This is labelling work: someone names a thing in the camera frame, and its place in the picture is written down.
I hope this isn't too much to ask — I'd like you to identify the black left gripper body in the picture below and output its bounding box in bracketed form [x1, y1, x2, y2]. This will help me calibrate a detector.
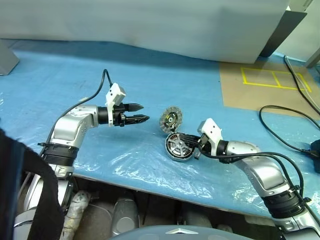
[112, 103, 127, 127]

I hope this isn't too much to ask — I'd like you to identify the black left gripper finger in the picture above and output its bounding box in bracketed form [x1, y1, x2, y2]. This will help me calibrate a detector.
[123, 102, 145, 113]
[124, 114, 150, 126]

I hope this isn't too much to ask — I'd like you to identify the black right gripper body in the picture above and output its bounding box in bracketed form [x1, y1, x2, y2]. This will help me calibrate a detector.
[198, 133, 211, 153]

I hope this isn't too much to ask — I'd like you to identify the motor housing with copper windings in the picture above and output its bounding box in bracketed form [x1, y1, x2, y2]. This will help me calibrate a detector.
[164, 132, 198, 163]

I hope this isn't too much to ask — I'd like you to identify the brown cardboard sheet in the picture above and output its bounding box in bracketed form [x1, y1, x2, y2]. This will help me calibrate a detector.
[219, 58, 320, 116]

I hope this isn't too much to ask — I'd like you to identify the grey rounded shape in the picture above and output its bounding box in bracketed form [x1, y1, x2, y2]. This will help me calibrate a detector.
[112, 197, 140, 237]
[182, 209, 213, 229]

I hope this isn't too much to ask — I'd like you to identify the blue plastic table cover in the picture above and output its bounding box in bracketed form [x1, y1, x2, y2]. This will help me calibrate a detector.
[0, 39, 320, 221]

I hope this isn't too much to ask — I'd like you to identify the yellow tape rectangle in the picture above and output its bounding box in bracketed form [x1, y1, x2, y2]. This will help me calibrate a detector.
[240, 67, 313, 93]

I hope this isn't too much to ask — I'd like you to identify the white backdrop board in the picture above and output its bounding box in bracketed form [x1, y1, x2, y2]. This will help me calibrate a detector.
[0, 0, 292, 65]

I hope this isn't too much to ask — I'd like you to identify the white shoe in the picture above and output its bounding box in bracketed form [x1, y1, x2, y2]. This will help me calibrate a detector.
[216, 223, 233, 233]

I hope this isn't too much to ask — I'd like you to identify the grey robot torso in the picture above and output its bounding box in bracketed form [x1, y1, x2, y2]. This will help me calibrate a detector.
[109, 224, 226, 240]

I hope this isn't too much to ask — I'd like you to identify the white wrapped bundle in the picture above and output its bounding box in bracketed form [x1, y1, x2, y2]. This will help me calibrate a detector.
[62, 191, 91, 240]

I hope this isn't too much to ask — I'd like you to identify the black power adapter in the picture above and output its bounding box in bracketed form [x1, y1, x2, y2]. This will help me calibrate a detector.
[309, 138, 320, 172]

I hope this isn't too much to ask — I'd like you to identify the grey metal box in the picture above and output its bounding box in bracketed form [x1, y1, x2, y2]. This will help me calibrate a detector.
[0, 39, 20, 76]

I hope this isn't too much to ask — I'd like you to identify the black panel stand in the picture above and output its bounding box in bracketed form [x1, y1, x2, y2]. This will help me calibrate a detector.
[259, 6, 308, 58]

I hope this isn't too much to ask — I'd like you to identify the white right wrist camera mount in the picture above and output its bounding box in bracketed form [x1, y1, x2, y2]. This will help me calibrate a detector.
[197, 118, 223, 156]

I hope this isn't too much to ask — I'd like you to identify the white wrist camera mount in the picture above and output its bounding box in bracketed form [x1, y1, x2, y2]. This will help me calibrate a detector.
[104, 82, 127, 126]
[197, 118, 223, 156]

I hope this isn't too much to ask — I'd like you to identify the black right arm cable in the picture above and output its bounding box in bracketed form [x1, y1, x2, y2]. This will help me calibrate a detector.
[194, 147, 320, 226]

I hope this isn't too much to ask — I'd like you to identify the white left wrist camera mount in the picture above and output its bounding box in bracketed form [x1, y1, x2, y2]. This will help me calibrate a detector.
[104, 82, 127, 126]

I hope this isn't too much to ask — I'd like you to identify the thick black power cable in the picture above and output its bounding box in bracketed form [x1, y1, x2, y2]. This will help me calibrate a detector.
[258, 104, 320, 155]

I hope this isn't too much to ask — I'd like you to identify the black fabric strap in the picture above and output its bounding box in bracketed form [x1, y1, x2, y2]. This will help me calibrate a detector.
[0, 128, 66, 240]

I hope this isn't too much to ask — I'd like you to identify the thin black cable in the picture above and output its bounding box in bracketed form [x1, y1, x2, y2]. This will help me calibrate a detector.
[284, 56, 320, 115]

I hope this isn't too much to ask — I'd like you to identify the thin white cable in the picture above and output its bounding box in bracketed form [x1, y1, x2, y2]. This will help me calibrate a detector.
[284, 55, 320, 112]

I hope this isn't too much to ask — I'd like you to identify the grey aluminium post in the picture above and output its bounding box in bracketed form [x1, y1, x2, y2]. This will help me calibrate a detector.
[305, 46, 320, 69]

